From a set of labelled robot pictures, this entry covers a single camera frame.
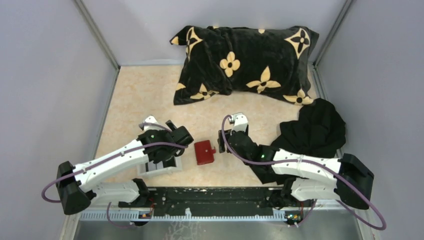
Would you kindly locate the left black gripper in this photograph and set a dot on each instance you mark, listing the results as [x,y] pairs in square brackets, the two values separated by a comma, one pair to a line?
[169,124]

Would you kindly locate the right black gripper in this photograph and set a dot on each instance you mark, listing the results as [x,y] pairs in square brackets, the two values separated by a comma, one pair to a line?
[220,141]

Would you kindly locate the white plastic card box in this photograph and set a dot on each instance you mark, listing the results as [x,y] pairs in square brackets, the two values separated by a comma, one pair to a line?
[150,169]

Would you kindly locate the red card holder wallet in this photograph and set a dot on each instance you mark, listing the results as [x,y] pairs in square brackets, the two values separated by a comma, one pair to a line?
[204,152]

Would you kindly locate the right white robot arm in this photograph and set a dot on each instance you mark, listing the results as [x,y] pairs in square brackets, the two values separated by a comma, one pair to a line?
[305,177]

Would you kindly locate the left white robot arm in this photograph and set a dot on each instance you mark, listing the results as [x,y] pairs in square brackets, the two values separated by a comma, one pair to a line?
[84,185]

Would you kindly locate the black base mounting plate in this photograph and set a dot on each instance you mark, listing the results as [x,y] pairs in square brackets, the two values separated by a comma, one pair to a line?
[215,201]

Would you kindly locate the black cloth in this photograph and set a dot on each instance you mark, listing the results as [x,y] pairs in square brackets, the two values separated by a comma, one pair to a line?
[319,131]

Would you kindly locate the black pillow with yellow flowers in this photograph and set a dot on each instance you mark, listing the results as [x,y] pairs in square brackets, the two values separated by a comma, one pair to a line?
[223,60]

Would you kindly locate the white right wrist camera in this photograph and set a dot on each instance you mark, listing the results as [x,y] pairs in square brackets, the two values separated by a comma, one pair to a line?
[239,122]

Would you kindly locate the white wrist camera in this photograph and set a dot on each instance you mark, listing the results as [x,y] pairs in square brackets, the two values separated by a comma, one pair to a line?
[150,123]
[239,122]

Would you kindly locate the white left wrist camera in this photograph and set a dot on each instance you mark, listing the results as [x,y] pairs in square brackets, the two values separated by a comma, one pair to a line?
[150,123]

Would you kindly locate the white slotted cable duct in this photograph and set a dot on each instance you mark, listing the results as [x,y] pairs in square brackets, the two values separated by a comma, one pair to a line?
[134,216]

